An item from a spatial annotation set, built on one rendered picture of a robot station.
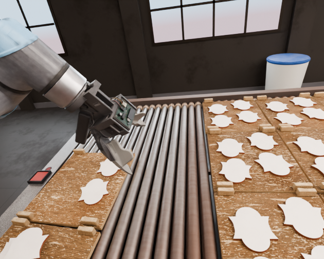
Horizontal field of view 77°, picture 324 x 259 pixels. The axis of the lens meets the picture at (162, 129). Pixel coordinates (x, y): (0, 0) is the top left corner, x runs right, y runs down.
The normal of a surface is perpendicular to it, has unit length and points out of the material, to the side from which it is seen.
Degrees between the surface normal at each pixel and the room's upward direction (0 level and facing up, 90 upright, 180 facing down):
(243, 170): 0
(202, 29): 90
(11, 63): 102
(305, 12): 90
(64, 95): 94
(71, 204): 0
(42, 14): 90
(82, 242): 0
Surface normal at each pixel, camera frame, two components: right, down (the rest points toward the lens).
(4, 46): 0.36, 0.37
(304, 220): -0.11, -0.85
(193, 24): -0.11, 0.51
